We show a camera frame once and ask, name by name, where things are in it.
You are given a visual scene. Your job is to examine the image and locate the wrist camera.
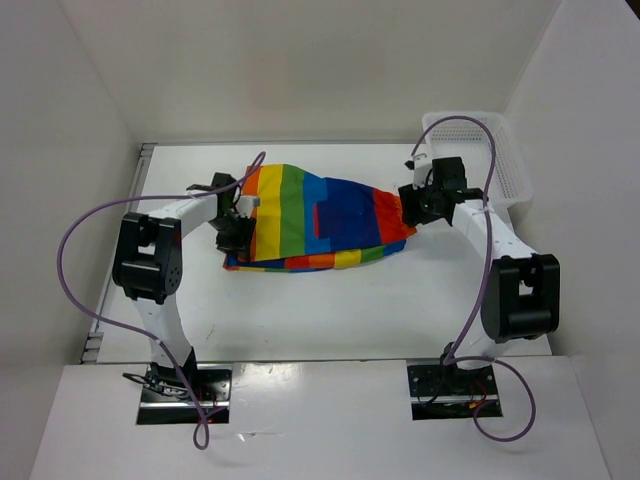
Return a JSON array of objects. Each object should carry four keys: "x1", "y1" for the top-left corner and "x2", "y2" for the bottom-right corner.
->
[
  {"x1": 404, "y1": 153, "x2": 432, "y2": 187},
  {"x1": 235, "y1": 195, "x2": 261, "y2": 218}
]

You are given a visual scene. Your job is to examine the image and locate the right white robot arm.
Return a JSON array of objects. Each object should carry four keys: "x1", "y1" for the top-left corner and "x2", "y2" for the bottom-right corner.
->
[{"x1": 399, "y1": 154, "x2": 560, "y2": 393}]

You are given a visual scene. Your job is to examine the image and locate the rainbow striped shorts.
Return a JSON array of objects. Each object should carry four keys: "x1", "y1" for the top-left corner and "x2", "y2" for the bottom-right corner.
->
[{"x1": 223, "y1": 164, "x2": 416, "y2": 273}]

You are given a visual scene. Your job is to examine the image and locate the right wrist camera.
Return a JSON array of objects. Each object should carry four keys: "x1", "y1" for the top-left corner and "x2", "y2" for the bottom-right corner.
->
[{"x1": 404, "y1": 153, "x2": 432, "y2": 187}]

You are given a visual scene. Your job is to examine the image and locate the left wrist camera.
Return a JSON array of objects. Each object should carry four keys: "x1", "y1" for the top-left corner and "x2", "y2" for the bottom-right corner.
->
[{"x1": 235, "y1": 195, "x2": 261, "y2": 218}]

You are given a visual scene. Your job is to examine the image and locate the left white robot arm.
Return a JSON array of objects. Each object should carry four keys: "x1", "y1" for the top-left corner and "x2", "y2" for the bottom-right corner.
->
[{"x1": 112, "y1": 173, "x2": 260, "y2": 400}]

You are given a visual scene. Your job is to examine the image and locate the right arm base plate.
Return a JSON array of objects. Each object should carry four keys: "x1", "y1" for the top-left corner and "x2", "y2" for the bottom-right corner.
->
[{"x1": 406, "y1": 359, "x2": 503, "y2": 421}]

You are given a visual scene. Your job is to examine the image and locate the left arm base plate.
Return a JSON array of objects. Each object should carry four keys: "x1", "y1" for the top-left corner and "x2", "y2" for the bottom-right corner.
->
[{"x1": 124, "y1": 363, "x2": 232, "y2": 426}]

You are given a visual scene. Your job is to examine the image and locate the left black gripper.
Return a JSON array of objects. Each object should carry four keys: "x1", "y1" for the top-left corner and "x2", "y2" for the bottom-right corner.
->
[{"x1": 208, "y1": 212, "x2": 257, "y2": 261}]

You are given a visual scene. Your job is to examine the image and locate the white plastic basket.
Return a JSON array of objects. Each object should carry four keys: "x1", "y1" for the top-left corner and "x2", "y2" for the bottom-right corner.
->
[{"x1": 422, "y1": 111, "x2": 533, "y2": 208}]

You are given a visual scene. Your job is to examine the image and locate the purple cable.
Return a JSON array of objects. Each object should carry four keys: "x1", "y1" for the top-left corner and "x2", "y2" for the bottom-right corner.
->
[
  {"x1": 56, "y1": 150, "x2": 267, "y2": 451},
  {"x1": 409, "y1": 114, "x2": 537, "y2": 442}
]

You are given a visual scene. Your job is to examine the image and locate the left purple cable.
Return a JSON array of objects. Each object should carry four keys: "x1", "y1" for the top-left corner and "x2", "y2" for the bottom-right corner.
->
[{"x1": 56, "y1": 150, "x2": 267, "y2": 451}]

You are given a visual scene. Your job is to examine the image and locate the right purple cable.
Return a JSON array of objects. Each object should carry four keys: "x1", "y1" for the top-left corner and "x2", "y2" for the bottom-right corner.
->
[{"x1": 409, "y1": 114, "x2": 537, "y2": 442}]

